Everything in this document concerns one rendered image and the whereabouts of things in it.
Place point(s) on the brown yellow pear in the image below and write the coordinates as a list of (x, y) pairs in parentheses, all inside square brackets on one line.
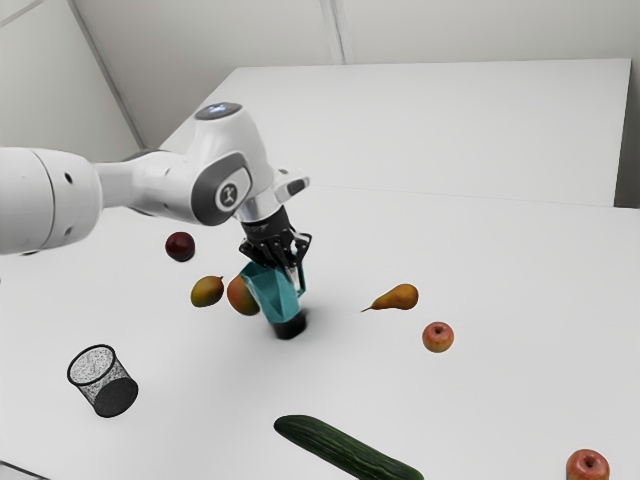
[(397, 297)]

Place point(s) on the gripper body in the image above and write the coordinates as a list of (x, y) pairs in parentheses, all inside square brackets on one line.
[(267, 234)]

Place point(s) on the dark red plum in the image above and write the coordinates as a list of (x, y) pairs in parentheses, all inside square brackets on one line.
[(180, 246)]

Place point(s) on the dark green cucumber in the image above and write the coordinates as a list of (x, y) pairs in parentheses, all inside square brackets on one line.
[(345, 447)]

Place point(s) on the orange red mango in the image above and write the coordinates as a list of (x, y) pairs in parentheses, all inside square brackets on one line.
[(241, 299)]

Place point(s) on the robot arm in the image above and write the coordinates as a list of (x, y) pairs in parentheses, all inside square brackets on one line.
[(150, 180)]

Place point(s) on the black mesh pen holder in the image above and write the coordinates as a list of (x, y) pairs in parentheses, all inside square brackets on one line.
[(102, 380)]

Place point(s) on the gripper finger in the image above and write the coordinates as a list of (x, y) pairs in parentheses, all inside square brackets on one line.
[(303, 260)]

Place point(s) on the teal faceted mug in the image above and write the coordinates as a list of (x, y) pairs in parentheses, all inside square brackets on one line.
[(276, 295)]

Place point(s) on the green red mango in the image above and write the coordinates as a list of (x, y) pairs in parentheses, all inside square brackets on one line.
[(206, 292)]

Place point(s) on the red apple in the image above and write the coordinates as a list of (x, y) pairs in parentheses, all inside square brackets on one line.
[(588, 466), (438, 337)]

